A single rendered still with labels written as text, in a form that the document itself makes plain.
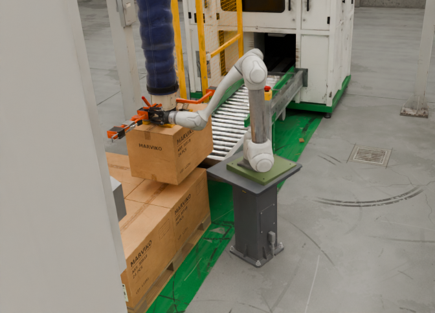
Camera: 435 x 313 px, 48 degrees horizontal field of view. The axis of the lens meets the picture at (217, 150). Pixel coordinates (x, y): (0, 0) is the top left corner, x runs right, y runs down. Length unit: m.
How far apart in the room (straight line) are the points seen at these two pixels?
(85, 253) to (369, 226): 4.18
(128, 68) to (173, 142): 1.70
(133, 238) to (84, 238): 3.17
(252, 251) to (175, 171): 0.88
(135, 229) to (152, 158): 0.53
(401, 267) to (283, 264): 0.86
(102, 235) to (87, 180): 0.02
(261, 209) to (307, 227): 0.73
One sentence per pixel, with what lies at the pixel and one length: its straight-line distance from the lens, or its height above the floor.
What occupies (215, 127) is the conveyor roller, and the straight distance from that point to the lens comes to 4.69.
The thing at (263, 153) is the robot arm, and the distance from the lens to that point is 3.20.
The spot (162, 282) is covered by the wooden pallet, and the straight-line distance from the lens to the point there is 3.75.
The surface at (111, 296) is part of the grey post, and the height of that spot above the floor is 2.39.
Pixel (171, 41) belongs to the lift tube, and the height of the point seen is 1.64.
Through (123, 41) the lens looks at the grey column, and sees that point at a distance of 4.90.
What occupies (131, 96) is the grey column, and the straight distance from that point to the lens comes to 5.07.
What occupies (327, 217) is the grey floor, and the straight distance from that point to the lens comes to 4.36.
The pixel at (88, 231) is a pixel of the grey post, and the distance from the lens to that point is 0.16.
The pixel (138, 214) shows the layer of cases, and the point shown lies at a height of 0.54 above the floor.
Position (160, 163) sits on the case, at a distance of 3.55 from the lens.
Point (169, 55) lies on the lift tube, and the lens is 3.48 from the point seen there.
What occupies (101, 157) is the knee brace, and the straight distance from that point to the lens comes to 0.17.
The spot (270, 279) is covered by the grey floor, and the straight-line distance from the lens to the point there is 3.74.
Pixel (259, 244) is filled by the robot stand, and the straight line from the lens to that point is 3.78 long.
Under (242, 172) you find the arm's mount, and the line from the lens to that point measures 3.44.
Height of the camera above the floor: 2.51
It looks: 27 degrees down
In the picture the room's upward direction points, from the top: 4 degrees counter-clockwise
